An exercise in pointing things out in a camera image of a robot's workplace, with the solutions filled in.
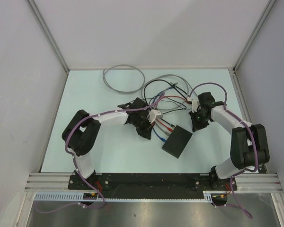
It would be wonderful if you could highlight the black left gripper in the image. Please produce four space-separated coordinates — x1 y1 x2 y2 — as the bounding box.
132 114 155 140

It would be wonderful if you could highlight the red ethernet cable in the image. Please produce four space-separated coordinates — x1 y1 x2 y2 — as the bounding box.
156 95 189 132

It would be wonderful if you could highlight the black Mercury network switch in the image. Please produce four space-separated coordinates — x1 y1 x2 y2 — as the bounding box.
161 126 193 159

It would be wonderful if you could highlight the black ethernet cable teal plug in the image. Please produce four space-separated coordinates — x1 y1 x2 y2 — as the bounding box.
149 82 191 114

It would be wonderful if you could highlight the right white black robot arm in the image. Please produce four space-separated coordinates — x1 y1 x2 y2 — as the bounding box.
189 92 270 190

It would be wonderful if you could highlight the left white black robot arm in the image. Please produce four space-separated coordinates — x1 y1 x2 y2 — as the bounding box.
62 98 160 189

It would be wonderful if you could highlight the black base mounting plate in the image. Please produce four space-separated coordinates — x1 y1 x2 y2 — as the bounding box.
68 173 237 195

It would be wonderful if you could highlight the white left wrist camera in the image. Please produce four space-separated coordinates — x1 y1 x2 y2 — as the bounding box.
148 109 163 124

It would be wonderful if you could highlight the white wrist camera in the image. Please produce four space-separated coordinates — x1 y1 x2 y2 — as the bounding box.
186 96 199 113
148 109 163 124

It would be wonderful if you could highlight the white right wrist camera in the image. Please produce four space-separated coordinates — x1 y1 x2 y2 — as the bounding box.
186 96 199 113

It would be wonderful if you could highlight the blue ethernet cable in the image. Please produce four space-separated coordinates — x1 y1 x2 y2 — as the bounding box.
149 92 168 142

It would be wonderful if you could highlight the long grey ethernet cable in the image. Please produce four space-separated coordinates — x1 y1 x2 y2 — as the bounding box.
103 64 197 97

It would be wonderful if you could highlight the thin black power cord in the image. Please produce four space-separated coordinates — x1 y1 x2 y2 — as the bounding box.
143 79 180 105

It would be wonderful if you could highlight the right aluminium corner post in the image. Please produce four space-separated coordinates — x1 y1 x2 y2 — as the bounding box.
233 0 282 71

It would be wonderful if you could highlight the aluminium corner post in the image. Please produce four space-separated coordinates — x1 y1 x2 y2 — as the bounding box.
233 0 282 71
25 0 70 74

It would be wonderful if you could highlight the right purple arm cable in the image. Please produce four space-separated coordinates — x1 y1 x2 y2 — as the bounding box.
188 82 257 218

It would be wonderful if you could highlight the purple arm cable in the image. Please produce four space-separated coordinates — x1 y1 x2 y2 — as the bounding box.
188 82 257 218
35 92 166 213

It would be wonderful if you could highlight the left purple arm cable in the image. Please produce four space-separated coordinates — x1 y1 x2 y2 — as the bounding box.
35 92 166 213

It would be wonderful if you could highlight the white slotted cable duct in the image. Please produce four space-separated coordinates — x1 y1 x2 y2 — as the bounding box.
35 192 212 202

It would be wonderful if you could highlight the aluminium front frame rail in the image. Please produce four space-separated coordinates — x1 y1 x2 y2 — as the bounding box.
25 173 283 193

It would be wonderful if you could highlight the left aluminium corner post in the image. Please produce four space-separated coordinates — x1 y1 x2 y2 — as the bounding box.
25 0 70 74

